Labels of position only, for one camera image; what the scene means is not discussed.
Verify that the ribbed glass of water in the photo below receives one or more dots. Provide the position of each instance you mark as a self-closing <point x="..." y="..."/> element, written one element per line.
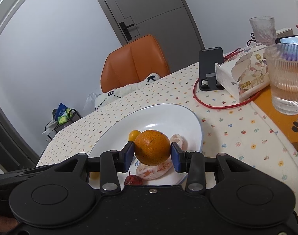
<point x="282" y="65"/>

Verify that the green packets on shelf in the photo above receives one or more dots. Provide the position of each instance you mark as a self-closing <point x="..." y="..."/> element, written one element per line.
<point x="63" y="119"/>

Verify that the orange leather chair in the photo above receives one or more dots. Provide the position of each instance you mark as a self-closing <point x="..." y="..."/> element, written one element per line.
<point x="133" y="63"/>

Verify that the white black-lettered cushion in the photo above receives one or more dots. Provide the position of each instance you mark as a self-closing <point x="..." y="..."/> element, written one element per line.
<point x="117" y="93"/>

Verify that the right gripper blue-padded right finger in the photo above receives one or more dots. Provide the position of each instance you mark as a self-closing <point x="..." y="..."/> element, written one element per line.
<point x="192" y="163"/>

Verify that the black door handle lock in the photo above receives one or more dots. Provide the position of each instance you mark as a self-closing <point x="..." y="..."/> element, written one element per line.
<point x="125" y="30"/>

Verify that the tall clear plastic bag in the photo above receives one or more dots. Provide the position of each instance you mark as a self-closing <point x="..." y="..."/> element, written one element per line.
<point x="90" y="102"/>

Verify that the floral tissue box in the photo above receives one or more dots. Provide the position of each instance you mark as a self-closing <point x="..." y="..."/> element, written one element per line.
<point x="245" y="73"/>

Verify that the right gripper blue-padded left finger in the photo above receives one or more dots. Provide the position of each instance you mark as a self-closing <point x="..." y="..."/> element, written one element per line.
<point x="113" y="162"/>

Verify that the floral white tablecloth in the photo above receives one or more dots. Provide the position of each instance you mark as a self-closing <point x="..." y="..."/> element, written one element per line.
<point x="245" y="133"/>

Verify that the black phone stand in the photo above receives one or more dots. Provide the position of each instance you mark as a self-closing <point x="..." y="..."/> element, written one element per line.
<point x="207" y="76"/>

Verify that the person's left hand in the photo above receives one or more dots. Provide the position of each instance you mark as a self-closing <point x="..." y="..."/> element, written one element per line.
<point x="7" y="224"/>

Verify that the small peeled pomelo segment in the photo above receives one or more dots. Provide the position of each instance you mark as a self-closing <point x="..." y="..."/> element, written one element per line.
<point x="181" y="142"/>

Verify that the empty textured glass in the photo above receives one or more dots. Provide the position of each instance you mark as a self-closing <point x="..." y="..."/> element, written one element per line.
<point x="264" y="29"/>

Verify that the large orange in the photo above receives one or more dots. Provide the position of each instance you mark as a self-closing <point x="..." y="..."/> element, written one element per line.
<point x="152" y="147"/>

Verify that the smartphone with lit screen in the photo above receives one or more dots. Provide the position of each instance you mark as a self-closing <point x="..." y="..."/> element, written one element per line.
<point x="288" y="39"/>

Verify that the blue package on shelf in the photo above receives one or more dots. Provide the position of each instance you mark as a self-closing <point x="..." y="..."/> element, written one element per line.
<point x="59" y="111"/>

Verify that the grey door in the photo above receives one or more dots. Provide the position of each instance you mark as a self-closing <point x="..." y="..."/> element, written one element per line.
<point x="140" y="11"/>

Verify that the black metal shelf rack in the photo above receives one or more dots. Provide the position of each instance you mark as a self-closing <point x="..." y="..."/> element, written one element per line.
<point x="69" y="117"/>

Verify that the large peeled pomelo segment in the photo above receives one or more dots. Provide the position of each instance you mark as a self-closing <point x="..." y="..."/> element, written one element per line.
<point x="147" y="172"/>

